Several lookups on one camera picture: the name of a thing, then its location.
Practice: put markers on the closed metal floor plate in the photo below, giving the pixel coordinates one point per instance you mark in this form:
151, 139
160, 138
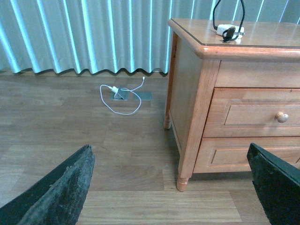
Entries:
143, 95

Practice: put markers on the wooden nightstand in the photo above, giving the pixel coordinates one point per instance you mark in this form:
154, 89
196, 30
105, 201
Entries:
268, 56

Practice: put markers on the pale blue curtain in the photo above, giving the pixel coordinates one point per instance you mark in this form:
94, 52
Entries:
97, 35

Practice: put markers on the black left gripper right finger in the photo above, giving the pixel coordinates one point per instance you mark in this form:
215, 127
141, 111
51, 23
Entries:
277, 185

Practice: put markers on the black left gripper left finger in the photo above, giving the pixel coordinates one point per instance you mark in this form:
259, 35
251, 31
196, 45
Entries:
56, 199

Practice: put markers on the wooden drawer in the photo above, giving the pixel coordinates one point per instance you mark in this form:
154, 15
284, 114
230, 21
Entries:
219, 155
250, 112

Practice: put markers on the round wooden upper knob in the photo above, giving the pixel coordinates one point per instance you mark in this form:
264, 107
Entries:
281, 117

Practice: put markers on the open metal floor socket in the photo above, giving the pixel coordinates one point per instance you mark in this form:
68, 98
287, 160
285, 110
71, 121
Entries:
118, 93

